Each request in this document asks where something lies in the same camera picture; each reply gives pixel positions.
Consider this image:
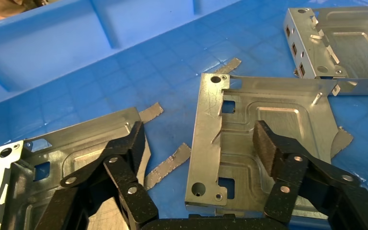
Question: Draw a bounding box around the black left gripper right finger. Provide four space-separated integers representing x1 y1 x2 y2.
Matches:
253 120 368 230

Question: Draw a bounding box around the blue plastic bin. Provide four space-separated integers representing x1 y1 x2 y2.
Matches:
0 0 368 230

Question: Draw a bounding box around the grey tape piece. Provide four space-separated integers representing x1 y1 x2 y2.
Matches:
143 143 192 191
138 102 165 125
330 126 355 160
214 57 242 74

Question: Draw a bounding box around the brown cardboard box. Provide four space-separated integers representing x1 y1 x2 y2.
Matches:
0 0 58 25

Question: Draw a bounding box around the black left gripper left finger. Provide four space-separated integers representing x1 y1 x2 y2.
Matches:
34 120 159 230

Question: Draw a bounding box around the silver sheet metal bracket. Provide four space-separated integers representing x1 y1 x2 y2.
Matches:
184 73 342 220
0 107 151 230
283 5 368 96

